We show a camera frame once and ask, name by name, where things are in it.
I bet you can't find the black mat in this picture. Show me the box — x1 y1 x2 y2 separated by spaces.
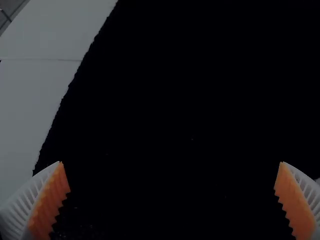
32 0 320 240

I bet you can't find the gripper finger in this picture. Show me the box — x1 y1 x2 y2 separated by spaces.
0 161 72 240
273 161 320 240

